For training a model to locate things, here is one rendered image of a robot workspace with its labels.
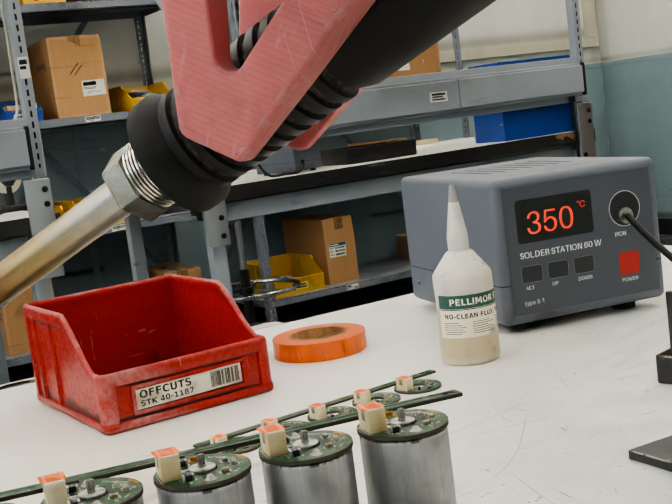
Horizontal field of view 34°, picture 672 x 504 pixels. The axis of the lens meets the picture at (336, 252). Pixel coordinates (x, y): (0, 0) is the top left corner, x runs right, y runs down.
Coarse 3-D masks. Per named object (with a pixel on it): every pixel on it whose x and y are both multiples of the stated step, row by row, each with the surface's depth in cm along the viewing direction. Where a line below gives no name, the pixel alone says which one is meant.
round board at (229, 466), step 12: (204, 456) 29; (216, 456) 29; (228, 456) 28; (240, 456) 28; (216, 468) 28; (228, 468) 27; (240, 468) 27; (156, 480) 27; (180, 480) 27; (192, 480) 27; (216, 480) 27; (228, 480) 27
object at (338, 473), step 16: (304, 448) 28; (320, 464) 27; (336, 464) 28; (352, 464) 28; (272, 480) 28; (288, 480) 28; (304, 480) 27; (320, 480) 27; (336, 480) 28; (352, 480) 28; (272, 496) 28; (288, 496) 28; (304, 496) 27; (320, 496) 27; (336, 496) 28; (352, 496) 28
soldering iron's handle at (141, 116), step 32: (384, 0) 18; (416, 0) 17; (448, 0) 17; (480, 0) 18; (256, 32) 19; (352, 32) 18; (384, 32) 18; (416, 32) 18; (448, 32) 18; (352, 64) 18; (384, 64) 18; (160, 96) 21; (320, 96) 19; (352, 96) 19; (128, 128) 20; (160, 128) 20; (288, 128) 19; (160, 160) 20; (192, 160) 20; (224, 160) 20; (256, 160) 20; (192, 192) 20; (224, 192) 21
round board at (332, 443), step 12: (312, 432) 30; (324, 432) 29; (336, 432) 29; (288, 444) 29; (324, 444) 28; (336, 444) 28; (348, 444) 28; (264, 456) 28; (288, 456) 28; (300, 456) 28; (312, 456) 28; (324, 456) 27; (336, 456) 28
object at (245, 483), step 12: (192, 468) 28; (204, 468) 27; (240, 480) 27; (168, 492) 27; (180, 492) 27; (192, 492) 26; (204, 492) 26; (216, 492) 27; (228, 492) 27; (240, 492) 27; (252, 492) 28
